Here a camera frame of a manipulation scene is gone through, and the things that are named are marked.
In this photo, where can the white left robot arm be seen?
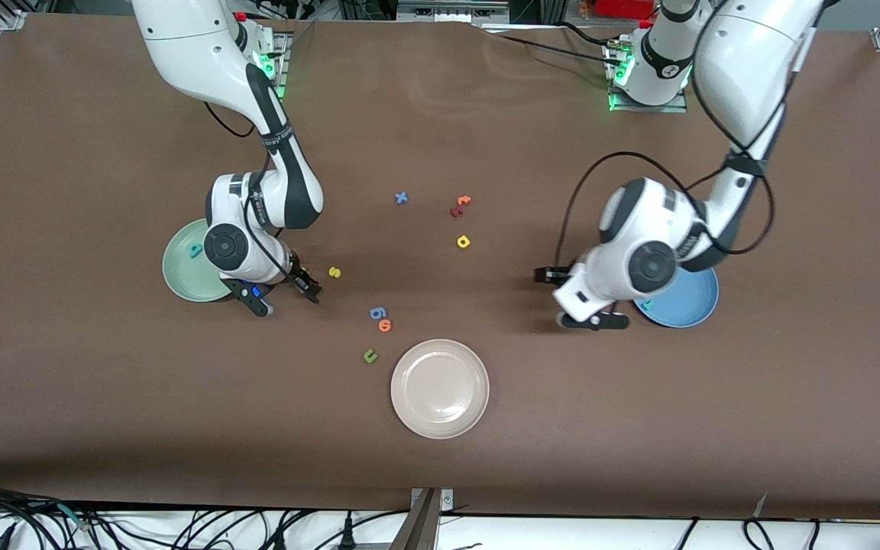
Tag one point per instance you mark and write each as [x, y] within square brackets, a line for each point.
[745, 61]

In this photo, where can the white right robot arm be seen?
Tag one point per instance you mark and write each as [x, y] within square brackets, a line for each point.
[195, 46]

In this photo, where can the blue foam digit 6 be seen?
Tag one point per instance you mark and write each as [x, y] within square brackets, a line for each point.
[377, 312]

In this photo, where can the green foam letter u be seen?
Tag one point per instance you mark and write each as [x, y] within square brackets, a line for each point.
[367, 358]

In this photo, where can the light green plate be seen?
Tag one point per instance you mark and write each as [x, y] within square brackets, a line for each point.
[180, 271]

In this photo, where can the blue plate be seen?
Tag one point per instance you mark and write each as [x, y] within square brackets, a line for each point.
[692, 305]

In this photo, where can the beige plate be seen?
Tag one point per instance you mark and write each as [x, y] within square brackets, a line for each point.
[440, 389]

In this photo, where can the black power plug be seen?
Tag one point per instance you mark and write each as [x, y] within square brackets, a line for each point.
[347, 538]

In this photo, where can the red background object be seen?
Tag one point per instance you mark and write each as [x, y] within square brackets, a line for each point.
[623, 8]

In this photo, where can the grey metal box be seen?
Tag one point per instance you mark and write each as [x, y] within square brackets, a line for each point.
[451, 11]

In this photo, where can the small white paper tag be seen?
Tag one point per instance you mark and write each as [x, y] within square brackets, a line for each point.
[761, 506]

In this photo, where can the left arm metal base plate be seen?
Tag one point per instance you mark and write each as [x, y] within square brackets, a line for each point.
[646, 108]

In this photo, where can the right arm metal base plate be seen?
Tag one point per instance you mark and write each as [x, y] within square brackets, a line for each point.
[285, 46]

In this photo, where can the metal table edge bracket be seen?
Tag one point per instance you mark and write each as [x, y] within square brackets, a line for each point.
[425, 523]

